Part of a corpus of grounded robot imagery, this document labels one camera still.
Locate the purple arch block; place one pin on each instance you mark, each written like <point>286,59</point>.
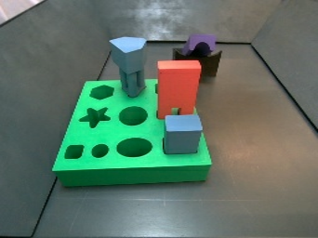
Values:
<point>199,45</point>

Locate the red rectangular block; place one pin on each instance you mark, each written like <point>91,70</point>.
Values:
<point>178,84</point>

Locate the black curved fixture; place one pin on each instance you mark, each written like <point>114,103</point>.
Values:
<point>210,62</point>

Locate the green shape sorter base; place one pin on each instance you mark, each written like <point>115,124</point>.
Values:
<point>112,144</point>

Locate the blue square block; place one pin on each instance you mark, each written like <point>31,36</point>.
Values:
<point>182,133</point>

